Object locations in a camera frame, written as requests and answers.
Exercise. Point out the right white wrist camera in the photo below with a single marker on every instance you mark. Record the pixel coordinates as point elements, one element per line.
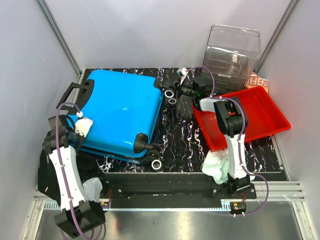
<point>182,73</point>

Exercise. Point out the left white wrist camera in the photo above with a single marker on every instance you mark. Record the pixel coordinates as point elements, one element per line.
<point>83,126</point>

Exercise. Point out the red plastic tray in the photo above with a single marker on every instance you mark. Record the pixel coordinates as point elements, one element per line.
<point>264,118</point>

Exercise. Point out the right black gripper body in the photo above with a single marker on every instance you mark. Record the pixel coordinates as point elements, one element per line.
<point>186,90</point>

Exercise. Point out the black cloth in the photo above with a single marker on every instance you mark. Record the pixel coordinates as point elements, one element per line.
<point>47,181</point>

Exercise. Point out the white mint cloth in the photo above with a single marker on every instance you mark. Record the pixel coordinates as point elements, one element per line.
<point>216,164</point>

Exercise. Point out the orange white printed bag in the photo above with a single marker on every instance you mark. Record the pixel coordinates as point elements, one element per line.
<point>256,81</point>

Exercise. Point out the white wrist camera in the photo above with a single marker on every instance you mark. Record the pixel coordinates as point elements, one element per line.
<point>182,73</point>
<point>83,126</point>

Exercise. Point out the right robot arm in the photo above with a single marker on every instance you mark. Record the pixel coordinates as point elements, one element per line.
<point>232,123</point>

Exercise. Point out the blue hard-shell suitcase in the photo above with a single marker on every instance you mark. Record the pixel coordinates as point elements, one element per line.
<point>126,111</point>

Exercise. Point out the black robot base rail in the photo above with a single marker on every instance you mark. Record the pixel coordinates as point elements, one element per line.
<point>170,191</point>

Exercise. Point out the black marble pattern mat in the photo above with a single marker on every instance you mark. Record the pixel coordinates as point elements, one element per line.
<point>183,146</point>

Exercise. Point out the clear plastic drawer organizer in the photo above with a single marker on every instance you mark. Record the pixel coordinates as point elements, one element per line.
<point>231,55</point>

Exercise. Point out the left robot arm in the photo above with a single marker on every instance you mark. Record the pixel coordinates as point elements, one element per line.
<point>79,200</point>

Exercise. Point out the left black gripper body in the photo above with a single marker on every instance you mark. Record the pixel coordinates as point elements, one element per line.
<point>79,138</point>

